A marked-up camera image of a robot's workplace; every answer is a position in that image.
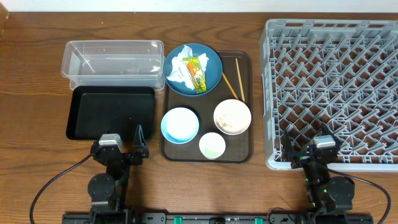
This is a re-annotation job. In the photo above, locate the small white cup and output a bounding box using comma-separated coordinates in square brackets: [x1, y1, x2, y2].
[199, 133, 226, 160]

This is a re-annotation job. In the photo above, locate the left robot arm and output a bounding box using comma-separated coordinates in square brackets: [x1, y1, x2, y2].
[88, 125, 149, 224]

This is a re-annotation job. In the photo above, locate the green snack wrapper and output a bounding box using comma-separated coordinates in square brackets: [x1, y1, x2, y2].
[183, 57, 207, 93]

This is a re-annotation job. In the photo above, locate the wooden chopstick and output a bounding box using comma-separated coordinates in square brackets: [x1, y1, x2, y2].
[235, 58, 246, 103]
[222, 73, 239, 100]

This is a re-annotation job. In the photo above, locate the light blue bowl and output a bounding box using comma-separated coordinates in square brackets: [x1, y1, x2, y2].
[160, 107, 200, 144]

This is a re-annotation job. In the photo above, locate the wooden chopstick left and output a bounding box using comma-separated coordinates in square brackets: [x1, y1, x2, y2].
[222, 73, 239, 100]

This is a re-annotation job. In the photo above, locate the black tray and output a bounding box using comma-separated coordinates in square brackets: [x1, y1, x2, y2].
[66, 86, 155, 141]

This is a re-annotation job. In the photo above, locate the wooden chopstick right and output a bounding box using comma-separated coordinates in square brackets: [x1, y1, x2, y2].
[235, 58, 246, 103]

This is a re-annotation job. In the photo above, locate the dark blue plate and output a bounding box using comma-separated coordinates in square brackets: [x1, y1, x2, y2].
[163, 43, 223, 96]

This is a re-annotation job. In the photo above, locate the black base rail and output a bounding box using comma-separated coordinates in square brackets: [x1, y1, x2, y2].
[61, 212, 374, 224]

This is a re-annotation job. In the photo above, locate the brown serving tray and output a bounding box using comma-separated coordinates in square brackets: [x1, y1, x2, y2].
[159, 51, 254, 164]

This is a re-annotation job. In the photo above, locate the clear plastic bin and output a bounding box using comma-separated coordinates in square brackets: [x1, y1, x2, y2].
[61, 40, 165, 90]

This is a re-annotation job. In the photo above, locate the white pink bowl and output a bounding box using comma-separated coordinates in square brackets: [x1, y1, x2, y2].
[213, 99, 252, 135]

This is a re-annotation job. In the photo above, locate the white napkin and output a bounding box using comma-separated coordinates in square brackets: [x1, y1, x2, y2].
[167, 45, 209, 91]

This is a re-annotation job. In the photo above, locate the grey dishwasher rack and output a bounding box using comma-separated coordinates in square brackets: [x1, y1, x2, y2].
[259, 19, 397, 172]

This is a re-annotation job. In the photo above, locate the rice food waste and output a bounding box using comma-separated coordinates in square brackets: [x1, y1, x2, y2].
[216, 111, 249, 134]

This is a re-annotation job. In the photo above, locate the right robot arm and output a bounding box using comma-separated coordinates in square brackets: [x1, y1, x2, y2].
[282, 124, 355, 223]

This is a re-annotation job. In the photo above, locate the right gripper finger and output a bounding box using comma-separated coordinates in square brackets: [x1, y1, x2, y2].
[283, 129, 294, 156]
[321, 123, 342, 146]

